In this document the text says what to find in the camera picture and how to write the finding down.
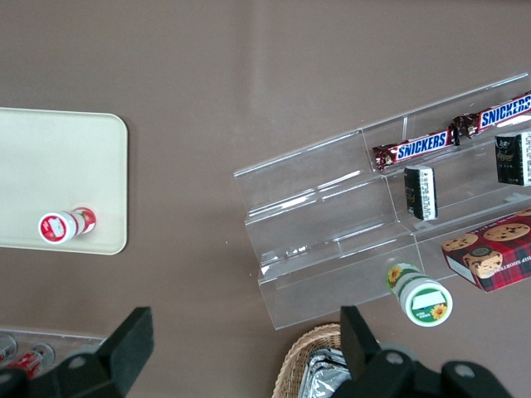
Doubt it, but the Snickers chocolate bar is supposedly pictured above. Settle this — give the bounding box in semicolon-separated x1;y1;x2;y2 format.
451;90;531;140
372;129;461;173

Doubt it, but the green sunflower yogurt cup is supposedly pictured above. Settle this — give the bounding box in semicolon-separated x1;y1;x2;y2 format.
385;261;454;328

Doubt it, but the clear acrylic bottle rack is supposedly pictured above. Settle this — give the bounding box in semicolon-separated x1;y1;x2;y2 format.
0;325;108;374

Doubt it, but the red tartan cookie box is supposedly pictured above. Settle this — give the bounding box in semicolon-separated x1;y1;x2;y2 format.
440;208;531;294

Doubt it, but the silver foil container stack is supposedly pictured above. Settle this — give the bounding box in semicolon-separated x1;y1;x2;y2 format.
305;347;353;398

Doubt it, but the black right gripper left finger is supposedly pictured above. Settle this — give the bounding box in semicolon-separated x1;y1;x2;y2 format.
53;306;155;398

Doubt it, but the clear acrylic stepped shelf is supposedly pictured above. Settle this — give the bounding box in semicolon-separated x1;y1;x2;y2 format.
233;72;531;331

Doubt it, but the beige plastic serving tray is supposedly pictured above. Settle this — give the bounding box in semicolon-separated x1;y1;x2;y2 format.
0;106;129;256

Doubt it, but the oval wicker basket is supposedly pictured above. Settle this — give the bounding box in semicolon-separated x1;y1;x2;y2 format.
271;323;353;398

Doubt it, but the small black chocolate box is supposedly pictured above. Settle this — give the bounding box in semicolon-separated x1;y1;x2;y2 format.
494;131;531;187
402;165;440;221

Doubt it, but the red strawberry yogurt cup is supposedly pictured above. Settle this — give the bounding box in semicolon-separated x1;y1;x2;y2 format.
37;206;98;245

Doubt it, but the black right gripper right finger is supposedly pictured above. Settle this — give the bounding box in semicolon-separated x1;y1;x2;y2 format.
339;305;417;383

